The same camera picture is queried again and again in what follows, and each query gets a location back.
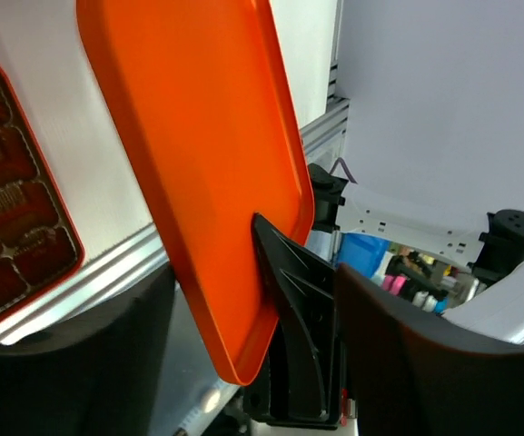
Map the orange chocolate box tray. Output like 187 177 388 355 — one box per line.
0 67 84 323

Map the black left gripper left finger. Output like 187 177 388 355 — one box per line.
0 265 175 435

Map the aluminium front rail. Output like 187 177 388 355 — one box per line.
0 97 350 345

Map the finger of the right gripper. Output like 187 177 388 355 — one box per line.
243 213 341 430

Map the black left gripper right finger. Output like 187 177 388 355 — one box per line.
334 265 524 435

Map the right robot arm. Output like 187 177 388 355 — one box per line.
243 165 524 435

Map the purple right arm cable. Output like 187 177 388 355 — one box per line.
331 156 361 186

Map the orange box lid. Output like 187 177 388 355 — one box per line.
76 1 314 385

